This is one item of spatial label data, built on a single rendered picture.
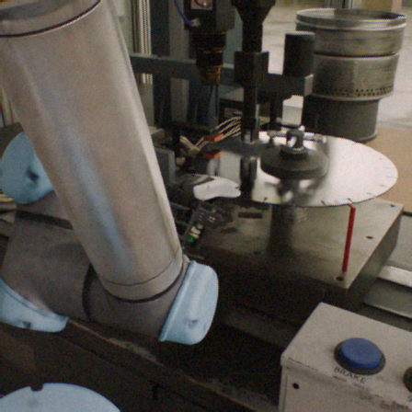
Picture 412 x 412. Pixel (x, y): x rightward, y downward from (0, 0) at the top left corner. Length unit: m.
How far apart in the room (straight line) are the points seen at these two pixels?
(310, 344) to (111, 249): 0.27
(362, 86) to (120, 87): 1.24
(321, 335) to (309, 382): 0.05
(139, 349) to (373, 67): 1.02
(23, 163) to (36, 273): 0.11
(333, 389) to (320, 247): 0.33
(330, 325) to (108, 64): 0.40
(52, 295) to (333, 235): 0.51
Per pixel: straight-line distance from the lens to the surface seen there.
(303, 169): 0.83
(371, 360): 0.56
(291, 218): 0.90
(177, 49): 1.52
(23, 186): 0.52
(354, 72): 1.50
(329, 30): 1.48
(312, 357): 0.56
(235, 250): 0.81
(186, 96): 1.55
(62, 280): 0.50
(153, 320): 0.47
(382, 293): 0.93
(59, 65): 0.29
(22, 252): 0.53
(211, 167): 0.85
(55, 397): 0.41
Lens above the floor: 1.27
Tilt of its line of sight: 27 degrees down
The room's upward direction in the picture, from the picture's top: straight up
